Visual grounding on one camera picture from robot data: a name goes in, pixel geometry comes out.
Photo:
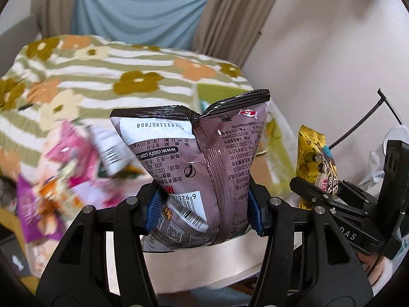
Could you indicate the yellow snack packet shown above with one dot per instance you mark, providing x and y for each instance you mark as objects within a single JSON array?
[{"x": 310, "y": 153}]

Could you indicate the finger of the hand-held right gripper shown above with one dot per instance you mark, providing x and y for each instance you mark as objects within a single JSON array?
[
  {"x": 354, "y": 192},
  {"x": 306, "y": 192}
]

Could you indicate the blue curtain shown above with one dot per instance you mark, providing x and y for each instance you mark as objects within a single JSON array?
[{"x": 137, "y": 9}]

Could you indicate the person's right forearm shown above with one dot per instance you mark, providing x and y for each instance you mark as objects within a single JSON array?
[{"x": 382, "y": 267}]

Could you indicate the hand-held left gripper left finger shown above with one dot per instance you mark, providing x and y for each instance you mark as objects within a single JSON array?
[{"x": 155, "y": 208}]

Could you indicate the purple snack packet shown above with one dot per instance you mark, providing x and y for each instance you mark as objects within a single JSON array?
[{"x": 32, "y": 211}]

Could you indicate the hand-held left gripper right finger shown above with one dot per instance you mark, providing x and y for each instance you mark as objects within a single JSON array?
[{"x": 254, "y": 211}]

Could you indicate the brown snack bag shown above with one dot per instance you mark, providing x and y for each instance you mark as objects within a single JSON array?
[{"x": 207, "y": 166}]

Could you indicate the floral striped blanket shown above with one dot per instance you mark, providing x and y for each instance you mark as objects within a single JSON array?
[{"x": 96, "y": 76}]

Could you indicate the magenta flowered snack packet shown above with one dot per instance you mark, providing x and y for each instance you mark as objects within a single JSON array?
[{"x": 76, "y": 153}]

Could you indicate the white and green snack packet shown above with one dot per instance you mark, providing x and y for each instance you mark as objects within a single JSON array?
[{"x": 111, "y": 156}]

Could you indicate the beige curtain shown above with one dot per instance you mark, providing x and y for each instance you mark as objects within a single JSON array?
[
  {"x": 236, "y": 16},
  {"x": 54, "y": 3}
]

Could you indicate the clear plastic bag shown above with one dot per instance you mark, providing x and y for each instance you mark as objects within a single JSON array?
[{"x": 375, "y": 163}]

